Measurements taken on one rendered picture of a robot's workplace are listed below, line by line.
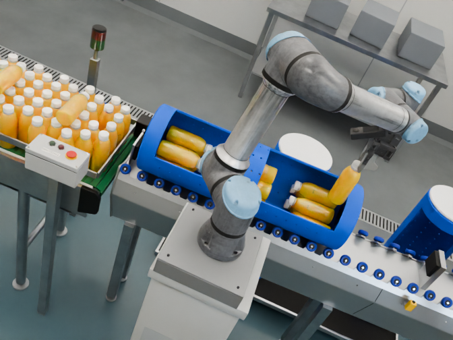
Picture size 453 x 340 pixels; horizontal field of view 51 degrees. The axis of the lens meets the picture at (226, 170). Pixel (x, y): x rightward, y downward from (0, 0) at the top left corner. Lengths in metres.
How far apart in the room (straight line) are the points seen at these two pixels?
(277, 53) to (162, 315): 0.90
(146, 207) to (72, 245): 0.97
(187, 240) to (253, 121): 0.42
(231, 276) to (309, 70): 0.63
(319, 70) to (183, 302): 0.81
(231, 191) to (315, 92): 0.36
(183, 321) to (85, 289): 1.22
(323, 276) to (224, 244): 0.75
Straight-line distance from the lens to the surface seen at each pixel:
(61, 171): 1.80
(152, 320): 1.68
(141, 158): 1.87
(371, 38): 4.27
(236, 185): 1.35
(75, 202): 2.05
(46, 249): 2.23
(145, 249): 2.96
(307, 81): 1.19
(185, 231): 1.49
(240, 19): 5.21
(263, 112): 1.33
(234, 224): 1.37
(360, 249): 2.18
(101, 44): 2.29
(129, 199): 2.04
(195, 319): 1.58
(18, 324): 2.65
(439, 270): 2.15
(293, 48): 1.25
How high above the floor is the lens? 2.32
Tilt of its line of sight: 39 degrees down
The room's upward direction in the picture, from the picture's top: 23 degrees clockwise
